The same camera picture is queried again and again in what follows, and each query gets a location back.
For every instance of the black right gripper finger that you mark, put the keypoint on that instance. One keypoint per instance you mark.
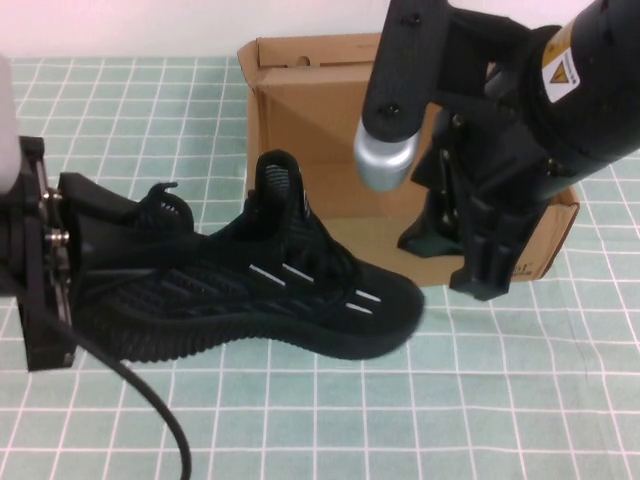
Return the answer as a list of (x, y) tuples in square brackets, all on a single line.
[(492, 250), (430, 242)]

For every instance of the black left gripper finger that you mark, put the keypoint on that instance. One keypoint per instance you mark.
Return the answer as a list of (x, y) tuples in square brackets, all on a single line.
[(95, 200)]

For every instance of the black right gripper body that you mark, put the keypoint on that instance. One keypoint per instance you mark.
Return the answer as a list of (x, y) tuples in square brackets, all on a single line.
[(500, 150)]

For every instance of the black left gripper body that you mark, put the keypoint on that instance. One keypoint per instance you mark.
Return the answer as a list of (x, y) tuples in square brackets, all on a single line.
[(45, 275)]

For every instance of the black knit sneaker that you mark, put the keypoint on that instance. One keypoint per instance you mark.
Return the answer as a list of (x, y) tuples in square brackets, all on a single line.
[(250, 300)]

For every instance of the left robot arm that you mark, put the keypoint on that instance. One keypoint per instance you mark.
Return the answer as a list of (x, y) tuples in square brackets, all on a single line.
[(10, 150)]

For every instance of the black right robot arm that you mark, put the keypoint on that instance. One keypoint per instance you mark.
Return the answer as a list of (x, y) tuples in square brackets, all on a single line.
[(600, 100)]

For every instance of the brown cardboard shoe box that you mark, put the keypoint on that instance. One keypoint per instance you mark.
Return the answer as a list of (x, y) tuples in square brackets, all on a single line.
[(310, 100)]

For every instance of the green checked tablecloth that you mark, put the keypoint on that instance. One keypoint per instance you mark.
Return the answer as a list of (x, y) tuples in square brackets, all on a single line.
[(350, 410)]

